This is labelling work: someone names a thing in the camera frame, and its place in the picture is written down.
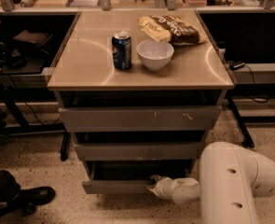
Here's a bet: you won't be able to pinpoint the grey drawer cabinet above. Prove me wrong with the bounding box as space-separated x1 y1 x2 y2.
46 8 235 179

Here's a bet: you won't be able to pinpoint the black shoe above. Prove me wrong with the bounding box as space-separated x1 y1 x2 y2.
17 186 55 205

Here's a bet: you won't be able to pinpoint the grey top drawer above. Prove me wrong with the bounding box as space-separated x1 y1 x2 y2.
59 105 222 133

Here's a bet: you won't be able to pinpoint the white bowl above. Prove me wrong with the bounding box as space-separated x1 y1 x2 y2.
136 40 174 71

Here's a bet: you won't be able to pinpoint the black desk leg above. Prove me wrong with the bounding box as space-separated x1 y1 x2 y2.
227 97 254 148
60 132 70 161

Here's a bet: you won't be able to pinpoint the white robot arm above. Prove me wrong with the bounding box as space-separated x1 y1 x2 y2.
148 142 275 224

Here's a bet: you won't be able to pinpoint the black headphones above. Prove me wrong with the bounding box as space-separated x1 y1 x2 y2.
5 54 27 69

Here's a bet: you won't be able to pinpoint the grey drawer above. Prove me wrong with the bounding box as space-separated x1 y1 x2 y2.
75 142 204 161
59 105 222 133
83 160 195 194

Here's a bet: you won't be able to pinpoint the blue soda can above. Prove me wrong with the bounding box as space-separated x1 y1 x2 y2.
112 31 131 70

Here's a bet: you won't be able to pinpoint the dark box under desk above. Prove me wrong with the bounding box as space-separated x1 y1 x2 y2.
12 30 53 50

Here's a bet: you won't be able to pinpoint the brown chip bag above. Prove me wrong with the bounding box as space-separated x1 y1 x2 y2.
139 15 206 46

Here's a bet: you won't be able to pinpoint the black desk leg left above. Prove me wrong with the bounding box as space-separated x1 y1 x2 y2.
60 132 70 161

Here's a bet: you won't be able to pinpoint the black power adapter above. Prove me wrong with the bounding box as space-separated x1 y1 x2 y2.
228 61 245 71

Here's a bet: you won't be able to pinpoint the black desk leg right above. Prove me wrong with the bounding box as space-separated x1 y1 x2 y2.
227 97 254 148

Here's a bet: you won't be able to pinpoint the grey bottom drawer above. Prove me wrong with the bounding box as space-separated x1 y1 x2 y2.
83 160 195 194

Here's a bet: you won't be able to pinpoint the grey middle drawer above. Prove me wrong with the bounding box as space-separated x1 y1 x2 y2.
75 142 204 161

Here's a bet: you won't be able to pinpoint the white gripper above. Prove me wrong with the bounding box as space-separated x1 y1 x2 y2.
146 175 199 201

